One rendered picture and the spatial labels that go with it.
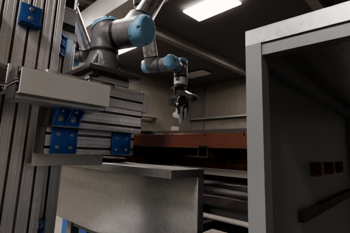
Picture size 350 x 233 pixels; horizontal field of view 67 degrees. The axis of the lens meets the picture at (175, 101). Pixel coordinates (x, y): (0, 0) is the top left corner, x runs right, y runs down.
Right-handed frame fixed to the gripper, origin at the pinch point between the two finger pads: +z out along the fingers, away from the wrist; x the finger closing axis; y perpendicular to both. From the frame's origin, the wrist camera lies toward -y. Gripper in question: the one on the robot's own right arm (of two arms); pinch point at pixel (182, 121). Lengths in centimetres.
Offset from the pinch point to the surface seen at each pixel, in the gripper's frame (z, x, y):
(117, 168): 23.5, 37.1, 5.3
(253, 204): 26, 52, -63
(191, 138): 9.8, 17.3, -19.4
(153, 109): -151, -713, 752
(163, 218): 44.0, 21.7, -8.7
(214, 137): 9.4, 17.5, -31.3
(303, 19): -14, 51, -75
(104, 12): -237, -152, 325
